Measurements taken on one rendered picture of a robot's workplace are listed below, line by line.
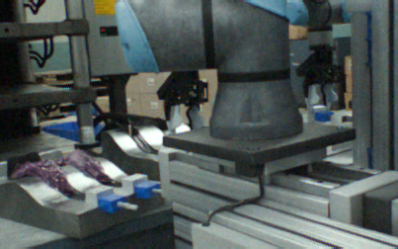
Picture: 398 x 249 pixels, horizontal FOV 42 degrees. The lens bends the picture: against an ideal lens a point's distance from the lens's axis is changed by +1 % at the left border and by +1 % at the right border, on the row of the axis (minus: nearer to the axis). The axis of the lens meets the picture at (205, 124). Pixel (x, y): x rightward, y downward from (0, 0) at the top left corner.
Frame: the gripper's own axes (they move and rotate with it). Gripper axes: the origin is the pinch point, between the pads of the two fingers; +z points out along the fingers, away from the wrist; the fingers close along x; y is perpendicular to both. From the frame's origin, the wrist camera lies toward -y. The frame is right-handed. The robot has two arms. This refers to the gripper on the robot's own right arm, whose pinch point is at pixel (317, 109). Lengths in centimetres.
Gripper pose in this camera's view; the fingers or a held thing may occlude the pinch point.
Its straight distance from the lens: 170.1
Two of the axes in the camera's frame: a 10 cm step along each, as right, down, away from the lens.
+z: 0.6, 9.9, 1.6
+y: 4.2, 1.2, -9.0
